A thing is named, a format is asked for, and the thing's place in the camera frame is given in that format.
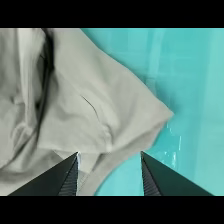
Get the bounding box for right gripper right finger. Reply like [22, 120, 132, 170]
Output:
[140, 151, 214, 197]

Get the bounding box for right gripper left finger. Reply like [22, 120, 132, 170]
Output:
[8, 151, 81, 197]

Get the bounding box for grey T-shirt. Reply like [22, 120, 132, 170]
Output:
[0, 27, 175, 197]

